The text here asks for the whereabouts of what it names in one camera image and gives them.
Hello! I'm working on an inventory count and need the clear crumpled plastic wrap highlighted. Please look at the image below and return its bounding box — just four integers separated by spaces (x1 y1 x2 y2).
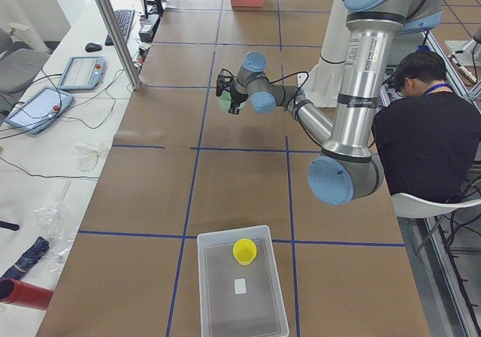
34 201 78 275

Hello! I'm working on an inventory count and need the black keyboard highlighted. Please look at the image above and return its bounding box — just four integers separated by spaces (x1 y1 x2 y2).
113 9 135 41

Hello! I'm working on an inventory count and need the black computer mouse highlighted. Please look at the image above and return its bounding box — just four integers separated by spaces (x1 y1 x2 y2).
85 42 102 53

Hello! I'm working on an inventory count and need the yellow plastic cup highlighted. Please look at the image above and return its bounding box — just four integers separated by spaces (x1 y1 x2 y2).
232 238 257 266

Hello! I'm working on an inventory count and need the teach pendant tablet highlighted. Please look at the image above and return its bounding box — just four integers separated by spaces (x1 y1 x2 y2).
57 56 106 92
5 87 74 135

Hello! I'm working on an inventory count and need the blue patterned folded cloth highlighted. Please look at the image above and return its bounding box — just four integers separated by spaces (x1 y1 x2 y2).
1 236 50 280

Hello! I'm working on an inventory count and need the teach pendant tablet near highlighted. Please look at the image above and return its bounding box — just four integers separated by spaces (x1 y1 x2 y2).
5 87 74 135

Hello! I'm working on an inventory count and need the white chair seat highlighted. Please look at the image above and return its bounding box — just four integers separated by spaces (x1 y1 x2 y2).
391 193 480 219

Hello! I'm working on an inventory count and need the grey aluminium frame post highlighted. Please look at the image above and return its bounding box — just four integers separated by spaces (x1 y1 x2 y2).
95 0 141 90

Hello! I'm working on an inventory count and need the clear plastic storage box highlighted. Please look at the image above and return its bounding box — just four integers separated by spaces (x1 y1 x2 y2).
197 225 289 336

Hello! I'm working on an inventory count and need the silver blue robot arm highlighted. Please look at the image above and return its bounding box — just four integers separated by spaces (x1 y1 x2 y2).
216 0 443 205

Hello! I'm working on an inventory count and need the grey office chair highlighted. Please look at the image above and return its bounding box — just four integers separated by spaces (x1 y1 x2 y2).
1 29 50 118

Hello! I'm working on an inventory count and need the mint green bowl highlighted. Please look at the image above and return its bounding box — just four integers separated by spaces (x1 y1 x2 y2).
218 92 246 113

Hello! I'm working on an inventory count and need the teach pendant tablet far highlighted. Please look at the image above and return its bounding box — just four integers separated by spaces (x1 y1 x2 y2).
57 56 106 92

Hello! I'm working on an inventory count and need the red cylinder tube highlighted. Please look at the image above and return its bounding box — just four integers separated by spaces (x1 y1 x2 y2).
1 278 53 311

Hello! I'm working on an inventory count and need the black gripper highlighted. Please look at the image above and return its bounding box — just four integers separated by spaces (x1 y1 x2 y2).
216 68 248 114

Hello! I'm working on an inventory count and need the person in black shirt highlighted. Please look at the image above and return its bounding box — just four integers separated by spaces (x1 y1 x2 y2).
373 51 480 203

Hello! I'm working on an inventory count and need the white crumpled cloth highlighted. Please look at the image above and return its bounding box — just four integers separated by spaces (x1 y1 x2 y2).
74 143 110 172

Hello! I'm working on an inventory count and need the black power box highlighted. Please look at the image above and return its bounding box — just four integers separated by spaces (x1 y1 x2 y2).
138 14 160 43

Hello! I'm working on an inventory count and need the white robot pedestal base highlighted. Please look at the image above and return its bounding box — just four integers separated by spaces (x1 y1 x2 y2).
298 0 350 108

